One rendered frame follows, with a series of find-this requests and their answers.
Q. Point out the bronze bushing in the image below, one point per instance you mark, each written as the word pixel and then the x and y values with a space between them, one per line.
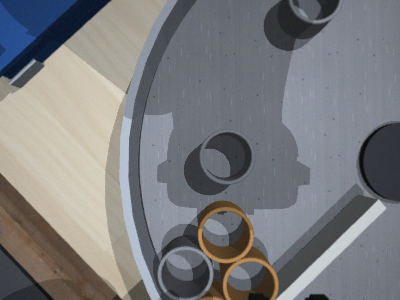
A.
pixel 215 292
pixel 233 252
pixel 269 286

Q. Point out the blue shallow tray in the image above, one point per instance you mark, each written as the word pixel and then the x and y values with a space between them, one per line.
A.
pixel 35 29

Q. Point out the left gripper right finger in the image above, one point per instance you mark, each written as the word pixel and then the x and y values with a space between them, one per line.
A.
pixel 317 297

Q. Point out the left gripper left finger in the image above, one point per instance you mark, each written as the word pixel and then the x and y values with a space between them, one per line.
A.
pixel 257 296

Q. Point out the grey metal bushing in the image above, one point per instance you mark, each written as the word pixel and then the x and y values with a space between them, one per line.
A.
pixel 249 157
pixel 178 289
pixel 300 27

